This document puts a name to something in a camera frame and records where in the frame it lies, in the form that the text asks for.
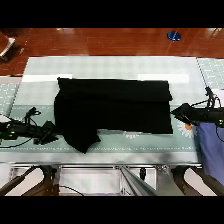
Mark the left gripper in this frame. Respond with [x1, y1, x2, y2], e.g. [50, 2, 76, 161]
[32, 120, 60, 146]

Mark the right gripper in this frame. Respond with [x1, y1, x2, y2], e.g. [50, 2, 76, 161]
[170, 102, 196, 126]

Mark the black garment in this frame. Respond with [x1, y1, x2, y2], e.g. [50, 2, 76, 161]
[53, 77, 175, 155]

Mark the blue garment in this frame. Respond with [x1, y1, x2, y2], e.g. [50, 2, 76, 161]
[194, 121, 224, 186]

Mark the blue round disc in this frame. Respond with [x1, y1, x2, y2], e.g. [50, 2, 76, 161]
[166, 30, 183, 42]

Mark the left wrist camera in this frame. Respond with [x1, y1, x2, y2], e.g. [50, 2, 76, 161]
[23, 106, 42, 126]

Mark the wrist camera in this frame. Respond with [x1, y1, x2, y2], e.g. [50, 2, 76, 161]
[203, 86, 221, 109]
[23, 106, 42, 126]

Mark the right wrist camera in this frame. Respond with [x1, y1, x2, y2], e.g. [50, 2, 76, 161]
[203, 86, 221, 109]

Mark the silver frame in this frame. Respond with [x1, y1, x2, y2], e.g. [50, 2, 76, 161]
[0, 161, 205, 197]

